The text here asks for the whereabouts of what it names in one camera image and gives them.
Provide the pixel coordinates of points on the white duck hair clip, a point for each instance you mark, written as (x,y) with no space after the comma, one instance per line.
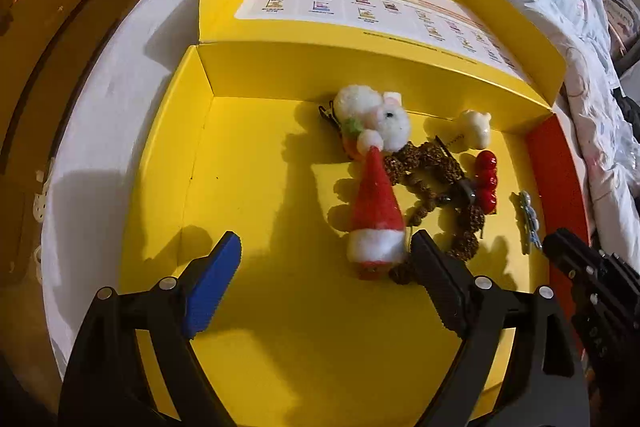
(475,129)

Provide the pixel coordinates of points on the blue bow hair clip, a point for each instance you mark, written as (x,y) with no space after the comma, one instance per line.
(530,223)

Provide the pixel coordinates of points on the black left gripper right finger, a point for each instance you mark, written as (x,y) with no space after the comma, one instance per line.
(475,308)

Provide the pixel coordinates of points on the red santa hat clip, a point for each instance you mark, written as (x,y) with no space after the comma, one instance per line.
(376,240)

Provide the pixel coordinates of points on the floral duvet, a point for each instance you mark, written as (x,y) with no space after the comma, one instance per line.
(579,30)

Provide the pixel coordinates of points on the yellow cardboard box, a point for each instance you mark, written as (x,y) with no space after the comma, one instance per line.
(238,145)

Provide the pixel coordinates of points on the red candied berry hair clip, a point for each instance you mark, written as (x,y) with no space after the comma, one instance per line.
(486,181)

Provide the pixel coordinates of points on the wooden wardrobe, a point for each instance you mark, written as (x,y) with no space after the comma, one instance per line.
(47,50)

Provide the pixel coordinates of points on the white plush bunny clip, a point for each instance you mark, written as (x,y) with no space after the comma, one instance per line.
(366,118)

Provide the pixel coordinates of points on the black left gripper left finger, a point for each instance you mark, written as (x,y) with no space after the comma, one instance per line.
(175,310)

